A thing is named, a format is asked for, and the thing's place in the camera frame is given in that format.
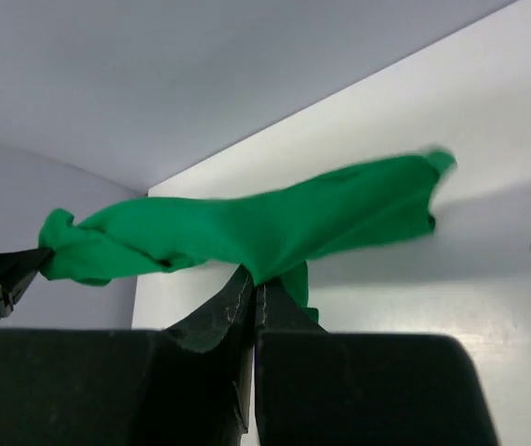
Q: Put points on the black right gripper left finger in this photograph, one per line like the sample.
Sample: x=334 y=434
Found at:
x=186 y=385

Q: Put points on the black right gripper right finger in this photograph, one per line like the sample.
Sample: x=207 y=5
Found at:
x=313 y=387

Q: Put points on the green t shirt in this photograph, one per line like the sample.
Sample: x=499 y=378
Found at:
x=272 y=235

